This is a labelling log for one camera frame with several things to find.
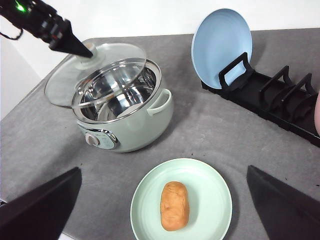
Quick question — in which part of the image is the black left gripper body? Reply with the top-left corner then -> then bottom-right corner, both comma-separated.
34,6 -> 71,48

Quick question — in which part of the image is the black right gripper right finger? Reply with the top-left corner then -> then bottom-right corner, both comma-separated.
246,165 -> 320,240

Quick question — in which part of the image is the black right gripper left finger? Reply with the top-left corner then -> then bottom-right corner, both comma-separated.
0,167 -> 82,240

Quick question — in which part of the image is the glass steamer lid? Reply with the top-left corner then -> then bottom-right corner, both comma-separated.
45,42 -> 147,108

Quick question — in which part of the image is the green plate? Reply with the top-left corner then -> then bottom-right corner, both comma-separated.
130,158 -> 233,240

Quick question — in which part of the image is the brown potato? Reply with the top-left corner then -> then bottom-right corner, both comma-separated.
160,181 -> 190,232

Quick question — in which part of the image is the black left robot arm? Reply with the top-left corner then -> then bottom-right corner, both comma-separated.
0,0 -> 93,58

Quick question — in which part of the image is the green electric steamer pot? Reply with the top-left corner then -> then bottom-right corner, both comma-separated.
72,59 -> 174,153

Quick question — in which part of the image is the pink plate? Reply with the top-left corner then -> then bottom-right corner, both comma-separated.
314,91 -> 320,137

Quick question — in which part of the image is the blue plate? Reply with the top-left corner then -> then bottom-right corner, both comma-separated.
191,8 -> 253,89

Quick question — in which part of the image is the black dish rack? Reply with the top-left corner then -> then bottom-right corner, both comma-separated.
201,52 -> 320,147

